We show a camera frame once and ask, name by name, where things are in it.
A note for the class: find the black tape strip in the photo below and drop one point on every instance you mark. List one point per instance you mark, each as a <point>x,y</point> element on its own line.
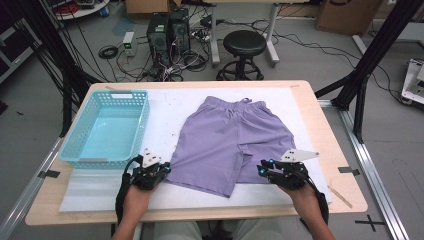
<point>48,174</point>
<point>348,171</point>

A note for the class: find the thin wooden stick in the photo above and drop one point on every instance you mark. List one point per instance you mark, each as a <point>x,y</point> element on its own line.
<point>340,197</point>

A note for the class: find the small cardboard box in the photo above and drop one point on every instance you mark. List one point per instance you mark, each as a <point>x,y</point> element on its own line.
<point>146,6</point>

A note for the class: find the person's right hand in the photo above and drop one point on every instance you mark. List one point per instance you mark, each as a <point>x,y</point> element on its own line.
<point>301,201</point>

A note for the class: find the black shelf unit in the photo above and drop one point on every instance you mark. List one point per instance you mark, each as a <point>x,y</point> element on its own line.
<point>13,50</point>

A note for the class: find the white power supply box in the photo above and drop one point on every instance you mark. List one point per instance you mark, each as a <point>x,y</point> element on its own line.
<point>129,42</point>

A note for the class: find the black tape cross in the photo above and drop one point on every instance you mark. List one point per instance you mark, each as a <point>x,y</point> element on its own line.
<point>370,222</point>

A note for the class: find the black computer tower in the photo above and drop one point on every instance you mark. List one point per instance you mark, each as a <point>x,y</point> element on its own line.
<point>158,36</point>
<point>180,30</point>

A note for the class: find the black metal frame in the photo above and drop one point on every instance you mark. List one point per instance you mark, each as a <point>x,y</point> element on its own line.
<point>375,50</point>
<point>68,100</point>

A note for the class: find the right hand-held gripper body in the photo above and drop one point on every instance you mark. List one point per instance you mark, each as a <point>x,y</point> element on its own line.
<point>290,176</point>

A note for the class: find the white table frame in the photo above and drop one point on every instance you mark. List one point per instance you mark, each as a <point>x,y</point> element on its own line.
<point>215,40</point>

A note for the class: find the aluminium floor rail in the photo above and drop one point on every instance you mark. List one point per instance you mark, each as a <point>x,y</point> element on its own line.
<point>365,160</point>
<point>28,190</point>

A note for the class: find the black round stool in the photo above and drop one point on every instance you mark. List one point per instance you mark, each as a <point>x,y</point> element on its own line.
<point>244,42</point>

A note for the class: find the round white table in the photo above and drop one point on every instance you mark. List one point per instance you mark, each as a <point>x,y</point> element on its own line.
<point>83,11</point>

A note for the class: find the white device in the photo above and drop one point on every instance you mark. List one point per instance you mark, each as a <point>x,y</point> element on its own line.
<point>411,83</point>

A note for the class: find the person's left hand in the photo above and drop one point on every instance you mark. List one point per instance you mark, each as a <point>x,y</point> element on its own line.
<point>138,201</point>

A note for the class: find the large cardboard box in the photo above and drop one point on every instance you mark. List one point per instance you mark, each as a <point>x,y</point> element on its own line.
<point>346,16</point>

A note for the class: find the light blue plastic basket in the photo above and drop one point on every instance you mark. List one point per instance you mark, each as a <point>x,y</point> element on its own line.
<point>106,133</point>

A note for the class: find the person's light trousers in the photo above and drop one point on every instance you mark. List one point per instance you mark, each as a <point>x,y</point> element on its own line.
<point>173,231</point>

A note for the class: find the purple shorts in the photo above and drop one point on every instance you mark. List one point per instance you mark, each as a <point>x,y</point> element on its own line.
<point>226,143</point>

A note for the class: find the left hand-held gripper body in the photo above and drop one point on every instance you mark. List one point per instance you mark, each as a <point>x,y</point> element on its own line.
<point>146,176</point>

